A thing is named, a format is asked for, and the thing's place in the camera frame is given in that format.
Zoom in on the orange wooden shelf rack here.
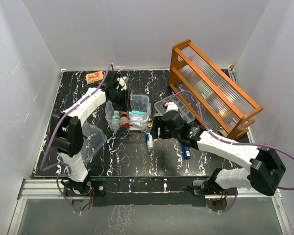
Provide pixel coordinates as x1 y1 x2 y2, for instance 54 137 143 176
169 39 263 140

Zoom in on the white green small bottle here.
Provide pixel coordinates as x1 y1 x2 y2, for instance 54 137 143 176
110 110 120 131

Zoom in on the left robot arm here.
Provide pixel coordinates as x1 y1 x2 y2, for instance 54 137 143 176
47 70 132 195

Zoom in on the clear first aid box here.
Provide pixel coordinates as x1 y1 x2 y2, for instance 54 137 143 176
105 94 151 131

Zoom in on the clear tray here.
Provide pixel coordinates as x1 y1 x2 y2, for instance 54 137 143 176
154 94 195 123

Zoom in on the blue thermometer case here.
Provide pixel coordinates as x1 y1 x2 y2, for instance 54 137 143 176
181 144 191 160

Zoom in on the blue white tube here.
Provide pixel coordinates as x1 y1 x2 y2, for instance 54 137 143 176
146 133 154 151

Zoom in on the white blue gauze packet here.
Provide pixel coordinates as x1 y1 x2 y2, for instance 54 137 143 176
129 120 148 132

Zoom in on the clear bag with tubing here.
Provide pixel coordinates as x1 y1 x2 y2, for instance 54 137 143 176
129 110 147 116

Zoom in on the orange pill blister pack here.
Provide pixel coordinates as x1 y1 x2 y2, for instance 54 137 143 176
85 71 104 84

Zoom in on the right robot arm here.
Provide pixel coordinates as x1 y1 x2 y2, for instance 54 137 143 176
150 111 286 196

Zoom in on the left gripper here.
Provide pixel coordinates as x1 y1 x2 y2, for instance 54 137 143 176
109 88 131 113

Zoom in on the clear box lid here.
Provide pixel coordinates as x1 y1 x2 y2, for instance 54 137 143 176
81 122 107 166

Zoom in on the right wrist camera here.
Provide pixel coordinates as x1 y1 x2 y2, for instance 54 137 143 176
163 101 178 113

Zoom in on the brown orange medicine bottle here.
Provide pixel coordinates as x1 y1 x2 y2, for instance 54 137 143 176
120 112 128 125

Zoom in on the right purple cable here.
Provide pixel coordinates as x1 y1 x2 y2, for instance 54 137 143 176
169 90 294 213

